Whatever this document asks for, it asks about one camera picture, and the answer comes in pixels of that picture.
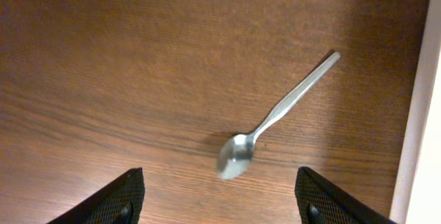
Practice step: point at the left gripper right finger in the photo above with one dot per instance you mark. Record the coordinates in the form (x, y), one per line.
(320, 201)

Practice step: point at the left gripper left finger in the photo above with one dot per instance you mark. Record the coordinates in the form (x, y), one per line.
(120, 201)

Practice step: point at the steel teaspoon angled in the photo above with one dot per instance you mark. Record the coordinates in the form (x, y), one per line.
(237, 153)

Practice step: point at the white plastic cutlery tray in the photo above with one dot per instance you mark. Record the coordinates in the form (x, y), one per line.
(416, 197)

